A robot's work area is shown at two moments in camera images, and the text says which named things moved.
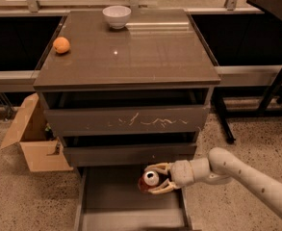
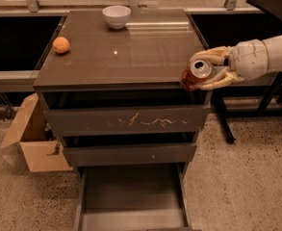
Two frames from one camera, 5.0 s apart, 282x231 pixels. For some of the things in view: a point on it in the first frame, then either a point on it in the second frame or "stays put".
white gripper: [180, 173] to [247, 60]
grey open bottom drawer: [110, 198] stays put
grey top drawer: [90, 121] stays put
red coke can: [148, 180] to [195, 73]
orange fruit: [61, 44] stays put
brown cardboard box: [41, 152] stays put
